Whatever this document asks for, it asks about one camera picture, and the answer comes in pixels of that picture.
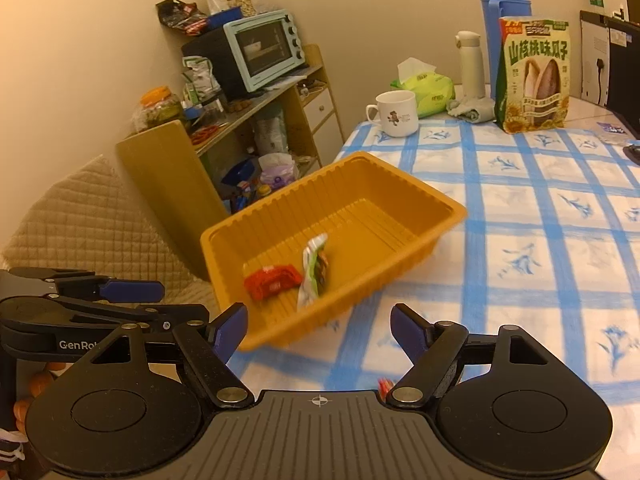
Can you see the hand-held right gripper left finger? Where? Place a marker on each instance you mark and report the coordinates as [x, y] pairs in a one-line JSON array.
[[232, 331]]

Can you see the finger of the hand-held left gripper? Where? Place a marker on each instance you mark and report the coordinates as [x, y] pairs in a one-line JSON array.
[[150, 316], [132, 289]]

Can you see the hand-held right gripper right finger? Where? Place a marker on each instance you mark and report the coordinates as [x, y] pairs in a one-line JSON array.
[[407, 332]]

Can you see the red snack packet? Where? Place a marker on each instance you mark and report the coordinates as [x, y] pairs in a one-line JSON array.
[[384, 388], [272, 282]]

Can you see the white green snack packet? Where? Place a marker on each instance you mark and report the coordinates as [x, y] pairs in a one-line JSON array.
[[310, 280]]

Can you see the orange plastic tray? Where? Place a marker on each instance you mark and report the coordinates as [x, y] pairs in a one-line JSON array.
[[350, 195]]

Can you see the quilted chair cover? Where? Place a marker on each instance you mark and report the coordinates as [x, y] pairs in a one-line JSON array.
[[75, 220]]

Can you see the wooden shelf unit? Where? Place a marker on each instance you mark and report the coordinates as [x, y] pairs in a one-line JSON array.
[[165, 170]]

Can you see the blue bowl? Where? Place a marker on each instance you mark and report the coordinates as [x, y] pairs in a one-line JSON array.
[[240, 172]]

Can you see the purple white bag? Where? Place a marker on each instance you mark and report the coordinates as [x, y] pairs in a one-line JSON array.
[[277, 170]]

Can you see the blue checked tablecloth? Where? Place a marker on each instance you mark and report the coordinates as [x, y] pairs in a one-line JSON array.
[[550, 240]]

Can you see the jar with orange lid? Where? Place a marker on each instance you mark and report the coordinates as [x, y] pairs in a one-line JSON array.
[[160, 110]]

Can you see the large white bag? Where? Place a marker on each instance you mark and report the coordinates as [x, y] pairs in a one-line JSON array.
[[271, 132]]

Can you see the white mug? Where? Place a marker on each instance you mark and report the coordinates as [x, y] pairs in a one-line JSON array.
[[395, 115]]

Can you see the green white bag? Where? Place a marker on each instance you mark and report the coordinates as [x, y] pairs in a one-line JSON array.
[[200, 80]]

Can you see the grey cloth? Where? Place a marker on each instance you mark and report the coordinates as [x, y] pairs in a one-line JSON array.
[[472, 109]]

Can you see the white drawer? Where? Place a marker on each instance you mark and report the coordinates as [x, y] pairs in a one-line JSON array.
[[320, 110]]

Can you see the green tissue pack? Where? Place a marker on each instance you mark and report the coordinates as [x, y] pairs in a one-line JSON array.
[[430, 90]]

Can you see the light blue toaster oven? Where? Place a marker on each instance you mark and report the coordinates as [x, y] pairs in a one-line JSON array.
[[260, 50]]

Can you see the white thermos bottle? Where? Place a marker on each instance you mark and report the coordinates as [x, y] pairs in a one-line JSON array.
[[470, 67]]

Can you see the black snack bag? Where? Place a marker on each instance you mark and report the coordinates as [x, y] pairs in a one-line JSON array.
[[180, 15]]

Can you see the blue container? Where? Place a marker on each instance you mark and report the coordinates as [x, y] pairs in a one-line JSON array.
[[222, 19]]

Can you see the sunflower seed bag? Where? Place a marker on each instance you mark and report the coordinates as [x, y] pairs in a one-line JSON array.
[[532, 75]]

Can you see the blue white card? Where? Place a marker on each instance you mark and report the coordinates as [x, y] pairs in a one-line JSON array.
[[612, 128]]

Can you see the jar of nuts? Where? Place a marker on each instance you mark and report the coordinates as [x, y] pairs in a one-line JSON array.
[[242, 2]]

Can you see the blue thermos jug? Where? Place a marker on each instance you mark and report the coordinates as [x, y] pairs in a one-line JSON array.
[[505, 5]]

